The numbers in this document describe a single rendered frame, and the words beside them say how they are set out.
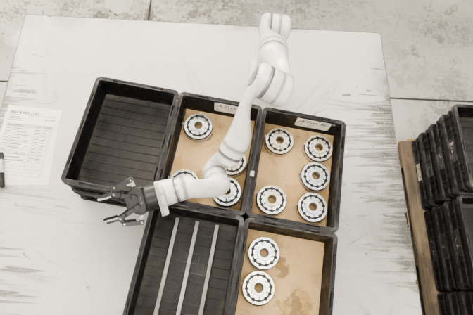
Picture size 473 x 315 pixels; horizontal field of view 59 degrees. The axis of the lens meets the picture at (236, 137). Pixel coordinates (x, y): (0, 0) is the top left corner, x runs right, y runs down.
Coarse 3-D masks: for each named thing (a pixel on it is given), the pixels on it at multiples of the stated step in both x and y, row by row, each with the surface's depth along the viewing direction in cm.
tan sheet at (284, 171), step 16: (272, 128) 155; (288, 128) 156; (272, 160) 150; (288, 160) 151; (304, 160) 151; (272, 176) 148; (288, 176) 148; (256, 192) 145; (288, 192) 146; (304, 192) 146; (320, 192) 147; (256, 208) 143; (288, 208) 144; (320, 224) 142
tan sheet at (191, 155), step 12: (216, 120) 155; (228, 120) 155; (216, 132) 153; (252, 132) 154; (180, 144) 150; (192, 144) 151; (204, 144) 151; (216, 144) 151; (180, 156) 148; (192, 156) 149; (204, 156) 149; (180, 168) 147; (192, 168) 147; (240, 180) 147; (228, 192) 145; (240, 204) 143
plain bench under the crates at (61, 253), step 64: (64, 64) 174; (128, 64) 177; (192, 64) 179; (320, 64) 183; (384, 64) 186; (0, 128) 162; (64, 128) 163; (384, 128) 173; (0, 192) 152; (64, 192) 154; (384, 192) 162; (0, 256) 144; (64, 256) 145; (128, 256) 146; (384, 256) 153
